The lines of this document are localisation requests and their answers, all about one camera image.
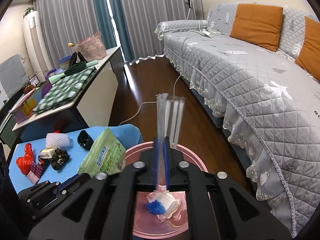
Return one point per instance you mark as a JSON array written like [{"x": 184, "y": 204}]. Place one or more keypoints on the orange cushion far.
[{"x": 309, "y": 55}]

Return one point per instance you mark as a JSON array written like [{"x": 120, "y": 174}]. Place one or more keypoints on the green checkered cloth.
[{"x": 64, "y": 90}]

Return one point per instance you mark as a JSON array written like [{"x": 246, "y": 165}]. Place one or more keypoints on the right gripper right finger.
[{"x": 218, "y": 207}]

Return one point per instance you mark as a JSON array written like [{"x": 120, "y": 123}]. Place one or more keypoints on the white crushed paper carton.
[{"x": 168, "y": 200}]

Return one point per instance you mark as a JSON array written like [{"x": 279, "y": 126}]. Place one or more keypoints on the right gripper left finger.
[{"x": 104, "y": 206}]

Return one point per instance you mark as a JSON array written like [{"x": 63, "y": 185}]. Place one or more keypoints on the grey covered television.
[{"x": 12, "y": 77}]

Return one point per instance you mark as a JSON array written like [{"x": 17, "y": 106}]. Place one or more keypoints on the black scrunchie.
[{"x": 59, "y": 158}]

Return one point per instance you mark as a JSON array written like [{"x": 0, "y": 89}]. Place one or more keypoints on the blue table mat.
[{"x": 127, "y": 134}]

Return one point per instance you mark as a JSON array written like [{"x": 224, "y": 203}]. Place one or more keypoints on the black bag with green band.
[{"x": 77, "y": 64}]

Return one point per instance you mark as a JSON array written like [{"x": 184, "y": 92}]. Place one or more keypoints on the beige tissue pack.
[{"x": 47, "y": 153}]

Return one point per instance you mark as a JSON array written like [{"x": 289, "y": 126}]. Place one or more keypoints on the large red plastic bag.
[{"x": 24, "y": 163}]

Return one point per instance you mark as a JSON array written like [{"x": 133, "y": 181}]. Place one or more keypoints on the orange cushion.
[
  {"x": 258, "y": 24},
  {"x": 309, "y": 55}
]

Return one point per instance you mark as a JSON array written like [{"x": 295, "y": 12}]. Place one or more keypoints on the teal curtain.
[{"x": 113, "y": 27}]

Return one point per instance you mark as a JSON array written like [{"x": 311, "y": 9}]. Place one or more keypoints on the orange cushion near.
[{"x": 258, "y": 24}]

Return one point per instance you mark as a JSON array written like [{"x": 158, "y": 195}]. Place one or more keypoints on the clear straw packet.
[{"x": 170, "y": 110}]

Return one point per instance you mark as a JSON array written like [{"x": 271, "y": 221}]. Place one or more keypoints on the stacked plastic bowls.
[{"x": 64, "y": 63}]

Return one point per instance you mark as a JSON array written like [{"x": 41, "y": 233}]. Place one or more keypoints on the grey quilted sofa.
[{"x": 268, "y": 104}]

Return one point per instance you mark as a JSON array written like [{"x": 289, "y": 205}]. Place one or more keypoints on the white foam net sleeve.
[{"x": 57, "y": 140}]

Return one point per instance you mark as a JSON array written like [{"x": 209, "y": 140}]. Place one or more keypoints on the colourful storage box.
[{"x": 23, "y": 108}]

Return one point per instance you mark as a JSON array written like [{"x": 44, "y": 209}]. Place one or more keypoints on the pink lace basket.
[{"x": 92, "y": 48}]

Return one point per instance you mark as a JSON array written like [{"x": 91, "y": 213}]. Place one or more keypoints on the blue plastic bag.
[{"x": 155, "y": 208}]

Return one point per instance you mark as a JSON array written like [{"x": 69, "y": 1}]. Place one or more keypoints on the white standing air conditioner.
[{"x": 35, "y": 45}]

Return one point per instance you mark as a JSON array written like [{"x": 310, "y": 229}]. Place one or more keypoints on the grey curtain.
[{"x": 130, "y": 24}]

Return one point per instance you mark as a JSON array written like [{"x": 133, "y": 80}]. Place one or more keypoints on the green snack pouch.
[{"x": 106, "y": 155}]

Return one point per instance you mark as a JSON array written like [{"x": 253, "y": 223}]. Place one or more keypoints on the pink trash bin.
[{"x": 148, "y": 226}]

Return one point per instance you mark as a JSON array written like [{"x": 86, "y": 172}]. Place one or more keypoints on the dark cabinet with white top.
[{"x": 92, "y": 106}]

